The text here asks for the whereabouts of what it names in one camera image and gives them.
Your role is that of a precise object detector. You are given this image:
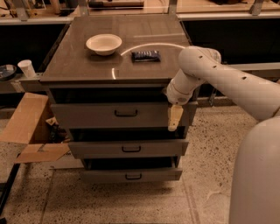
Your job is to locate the grey top drawer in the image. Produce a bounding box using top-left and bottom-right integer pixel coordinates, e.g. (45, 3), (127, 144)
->
(50, 101), (199, 130)

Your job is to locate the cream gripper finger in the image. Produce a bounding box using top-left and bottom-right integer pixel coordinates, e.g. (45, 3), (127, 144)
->
(168, 105), (184, 131)

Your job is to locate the dark blue snack packet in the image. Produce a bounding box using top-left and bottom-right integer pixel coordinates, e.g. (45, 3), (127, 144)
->
(131, 50), (160, 62)

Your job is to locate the white bowl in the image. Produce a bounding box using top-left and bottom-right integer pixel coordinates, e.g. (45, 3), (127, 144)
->
(86, 34), (123, 56)

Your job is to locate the white paper cup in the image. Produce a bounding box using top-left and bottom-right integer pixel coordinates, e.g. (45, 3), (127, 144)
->
(17, 59), (36, 78)

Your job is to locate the brown cardboard box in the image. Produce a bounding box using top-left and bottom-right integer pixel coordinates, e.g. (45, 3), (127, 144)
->
(0, 93), (69, 164)

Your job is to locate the dark round container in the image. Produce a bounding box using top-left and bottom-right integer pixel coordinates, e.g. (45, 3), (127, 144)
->
(0, 65), (17, 81)

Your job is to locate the grey bottom drawer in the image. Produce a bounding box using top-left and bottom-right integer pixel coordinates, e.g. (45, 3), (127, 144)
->
(80, 167), (182, 184)

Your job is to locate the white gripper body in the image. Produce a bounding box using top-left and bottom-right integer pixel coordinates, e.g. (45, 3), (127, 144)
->
(166, 79), (196, 105)

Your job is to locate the grey drawer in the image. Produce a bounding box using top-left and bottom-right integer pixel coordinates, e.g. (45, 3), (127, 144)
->
(50, 101), (199, 130)
(69, 139), (188, 158)
(80, 167), (182, 184)

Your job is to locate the grey middle drawer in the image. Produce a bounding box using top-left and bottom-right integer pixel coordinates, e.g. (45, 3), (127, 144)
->
(69, 139), (188, 158)

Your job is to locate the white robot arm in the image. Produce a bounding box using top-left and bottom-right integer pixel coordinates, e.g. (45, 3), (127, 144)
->
(166, 46), (280, 224)

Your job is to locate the grey drawer cabinet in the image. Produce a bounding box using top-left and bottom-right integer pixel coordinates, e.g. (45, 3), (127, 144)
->
(40, 15), (197, 183)

